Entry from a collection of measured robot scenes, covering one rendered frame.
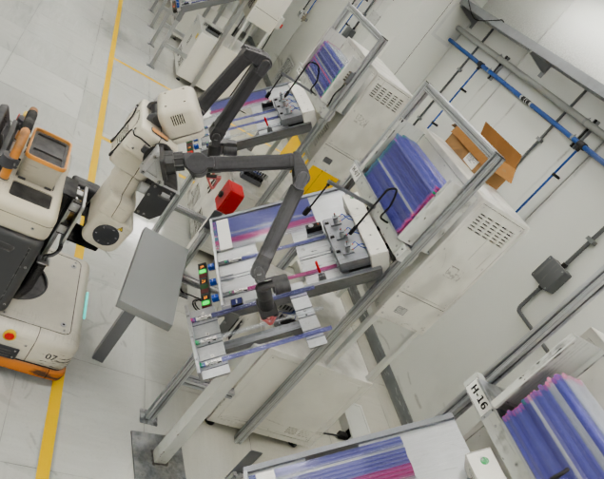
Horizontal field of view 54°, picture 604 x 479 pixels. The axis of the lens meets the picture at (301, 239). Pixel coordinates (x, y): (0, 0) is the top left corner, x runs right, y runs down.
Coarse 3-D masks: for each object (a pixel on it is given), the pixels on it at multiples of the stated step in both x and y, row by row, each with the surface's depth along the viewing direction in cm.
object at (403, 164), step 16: (400, 144) 272; (416, 144) 278; (384, 160) 278; (400, 160) 268; (416, 160) 258; (368, 176) 284; (384, 176) 273; (400, 176) 263; (416, 176) 254; (432, 176) 249; (400, 192) 258; (416, 192) 249; (432, 192) 241; (384, 208) 263; (400, 208) 254; (416, 208) 245; (400, 224) 249
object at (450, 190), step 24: (432, 96) 278; (456, 120) 256; (384, 144) 287; (480, 144) 237; (360, 168) 290; (456, 192) 236; (216, 216) 310; (432, 216) 240; (456, 216) 243; (408, 240) 246; (432, 240) 248; (216, 288) 335; (288, 312) 301; (192, 384) 269
